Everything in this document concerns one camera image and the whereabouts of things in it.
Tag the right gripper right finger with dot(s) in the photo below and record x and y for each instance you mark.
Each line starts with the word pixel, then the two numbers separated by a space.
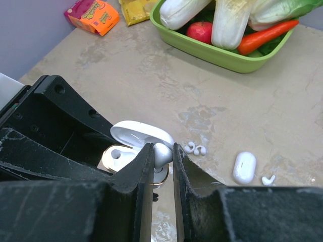
pixel 208 210

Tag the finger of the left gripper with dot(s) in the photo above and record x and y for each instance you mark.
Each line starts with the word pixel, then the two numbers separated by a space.
pixel 26 159
pixel 51 113

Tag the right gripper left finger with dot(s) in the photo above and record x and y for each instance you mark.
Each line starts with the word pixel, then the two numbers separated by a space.
pixel 116 209

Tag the white stem earbud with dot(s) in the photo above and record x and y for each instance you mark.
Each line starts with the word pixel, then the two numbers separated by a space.
pixel 163 155
pixel 268 181

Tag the white gold-rimmed charging case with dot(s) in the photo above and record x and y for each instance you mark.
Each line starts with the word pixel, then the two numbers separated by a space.
pixel 132 136

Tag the white clip earbud right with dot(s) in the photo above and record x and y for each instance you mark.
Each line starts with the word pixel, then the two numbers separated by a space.
pixel 200 150

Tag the white clip earbud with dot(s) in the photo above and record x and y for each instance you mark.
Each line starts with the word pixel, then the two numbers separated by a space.
pixel 200 150
pixel 190 148

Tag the white clip earbud left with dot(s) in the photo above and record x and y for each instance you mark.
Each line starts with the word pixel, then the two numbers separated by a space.
pixel 190 148

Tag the pink orange snack box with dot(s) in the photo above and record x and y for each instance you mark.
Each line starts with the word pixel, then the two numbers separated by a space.
pixel 97 17

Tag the yellow Lays chips bag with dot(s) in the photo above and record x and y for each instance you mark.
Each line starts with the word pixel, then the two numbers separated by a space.
pixel 136 11

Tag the green plastic basket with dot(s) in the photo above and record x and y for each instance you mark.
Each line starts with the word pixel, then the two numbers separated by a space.
pixel 211 54

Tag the tall napa cabbage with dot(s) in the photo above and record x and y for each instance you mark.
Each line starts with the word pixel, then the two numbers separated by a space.
pixel 174 14

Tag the red tomato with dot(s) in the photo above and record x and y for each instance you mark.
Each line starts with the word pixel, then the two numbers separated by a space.
pixel 200 31

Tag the orange carrot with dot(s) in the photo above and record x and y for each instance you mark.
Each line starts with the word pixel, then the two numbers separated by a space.
pixel 251 42

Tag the yellow napa cabbage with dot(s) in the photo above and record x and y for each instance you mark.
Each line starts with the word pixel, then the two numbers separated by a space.
pixel 229 22

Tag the green leaf lettuce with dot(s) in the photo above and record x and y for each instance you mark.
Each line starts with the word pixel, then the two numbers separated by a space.
pixel 266 14

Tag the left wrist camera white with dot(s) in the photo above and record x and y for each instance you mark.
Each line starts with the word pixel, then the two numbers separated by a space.
pixel 11 91

